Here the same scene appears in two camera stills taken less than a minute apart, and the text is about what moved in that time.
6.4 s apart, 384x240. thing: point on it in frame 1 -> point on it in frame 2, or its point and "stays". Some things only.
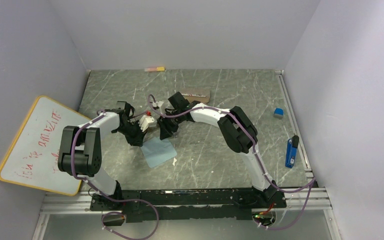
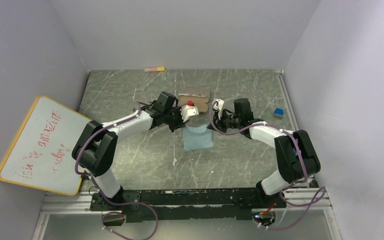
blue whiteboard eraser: (278, 113) stays
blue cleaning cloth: (156, 151) -> (197, 138)
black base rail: (166, 204) stays
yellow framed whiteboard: (32, 160) stays
